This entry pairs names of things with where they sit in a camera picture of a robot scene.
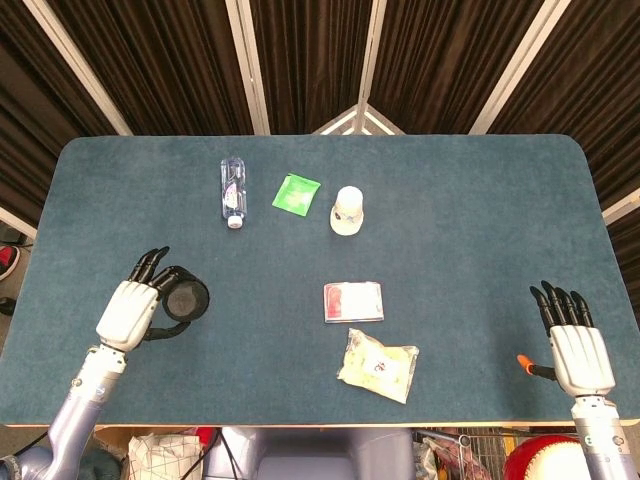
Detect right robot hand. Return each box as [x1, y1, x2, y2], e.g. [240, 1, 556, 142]
[516, 279, 617, 399]

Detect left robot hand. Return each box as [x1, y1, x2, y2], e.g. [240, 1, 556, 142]
[94, 245, 194, 354]

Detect black round container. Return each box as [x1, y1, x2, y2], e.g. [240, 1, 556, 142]
[159, 267, 211, 324]

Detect red and white ball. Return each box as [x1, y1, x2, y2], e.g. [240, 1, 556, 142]
[502, 433, 594, 480]

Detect brown cardboard box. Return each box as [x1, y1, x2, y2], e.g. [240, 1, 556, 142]
[94, 426, 141, 451]

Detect white checked cloth bag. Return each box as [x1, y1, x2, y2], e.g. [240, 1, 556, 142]
[128, 433, 204, 480]

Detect teal cloth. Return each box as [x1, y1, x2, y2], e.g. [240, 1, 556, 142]
[82, 448, 127, 480]

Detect clear plastic water bottle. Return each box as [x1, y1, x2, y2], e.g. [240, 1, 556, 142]
[219, 157, 248, 230]

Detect blue felt table cover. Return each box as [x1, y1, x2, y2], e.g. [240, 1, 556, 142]
[0, 133, 640, 429]

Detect clear zip bag white contents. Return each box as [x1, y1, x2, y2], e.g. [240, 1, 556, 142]
[336, 327, 420, 404]

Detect green foil sachet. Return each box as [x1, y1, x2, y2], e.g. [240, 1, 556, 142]
[271, 172, 322, 217]

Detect red and white ink pad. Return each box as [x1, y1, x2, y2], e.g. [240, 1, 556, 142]
[322, 281, 386, 324]

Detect lavender robot torso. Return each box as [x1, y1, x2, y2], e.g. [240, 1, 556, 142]
[219, 426, 416, 480]

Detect stack of floral paper cups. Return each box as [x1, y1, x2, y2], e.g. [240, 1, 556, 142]
[328, 185, 365, 237]

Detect dark brown pleated curtain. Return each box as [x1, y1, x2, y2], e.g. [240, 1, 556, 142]
[0, 0, 640, 301]

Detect metal wire cart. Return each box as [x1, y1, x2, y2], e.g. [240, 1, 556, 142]
[414, 428, 506, 480]

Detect white frame post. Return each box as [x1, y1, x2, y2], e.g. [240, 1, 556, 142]
[602, 187, 640, 225]
[355, 0, 389, 109]
[224, 0, 271, 135]
[22, 0, 134, 136]
[0, 205, 39, 240]
[468, 0, 574, 135]

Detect white triangular frame brace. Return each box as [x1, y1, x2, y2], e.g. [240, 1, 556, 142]
[312, 103, 405, 136]

